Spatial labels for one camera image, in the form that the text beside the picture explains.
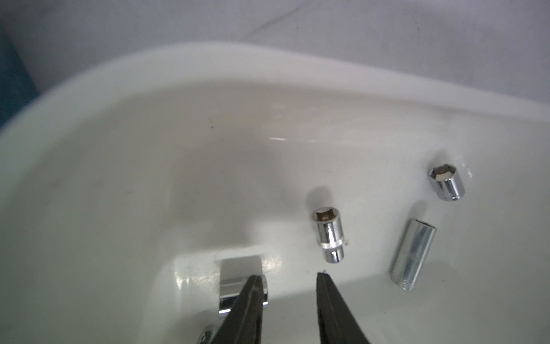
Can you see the white plastic storage box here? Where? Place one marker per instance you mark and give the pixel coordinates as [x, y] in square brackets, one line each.
[131, 191]

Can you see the short chrome socket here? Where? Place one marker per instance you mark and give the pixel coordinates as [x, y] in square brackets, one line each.
[446, 182]

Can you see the teal plastic tray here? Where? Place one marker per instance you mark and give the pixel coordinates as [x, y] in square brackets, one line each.
[17, 87]

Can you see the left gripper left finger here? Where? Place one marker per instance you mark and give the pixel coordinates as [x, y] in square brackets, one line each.
[243, 325]

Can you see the long chrome socket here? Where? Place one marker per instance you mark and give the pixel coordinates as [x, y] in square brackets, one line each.
[412, 254]

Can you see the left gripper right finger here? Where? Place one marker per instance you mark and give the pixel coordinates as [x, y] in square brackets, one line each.
[335, 320]

